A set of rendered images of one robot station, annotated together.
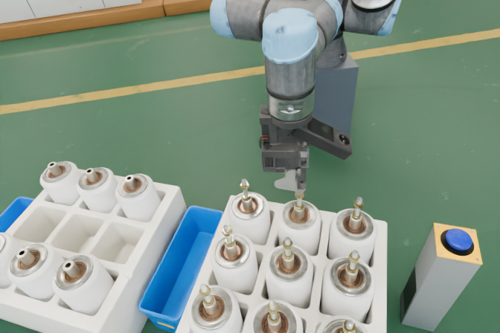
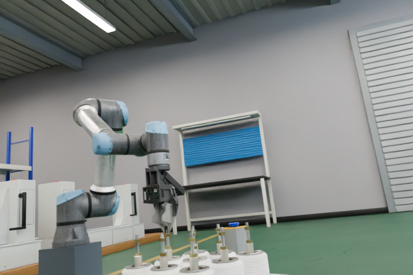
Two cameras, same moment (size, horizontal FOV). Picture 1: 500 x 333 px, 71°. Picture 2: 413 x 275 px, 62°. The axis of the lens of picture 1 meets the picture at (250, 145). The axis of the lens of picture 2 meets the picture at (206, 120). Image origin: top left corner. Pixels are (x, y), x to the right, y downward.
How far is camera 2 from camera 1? 108 cm
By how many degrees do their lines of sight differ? 85
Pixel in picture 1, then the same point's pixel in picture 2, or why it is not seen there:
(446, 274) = (242, 242)
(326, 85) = (86, 257)
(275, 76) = (160, 140)
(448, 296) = not seen: hidden behind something
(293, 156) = (169, 188)
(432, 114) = not seen: outside the picture
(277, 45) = (161, 126)
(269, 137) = (157, 179)
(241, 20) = (118, 138)
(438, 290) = not seen: hidden behind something
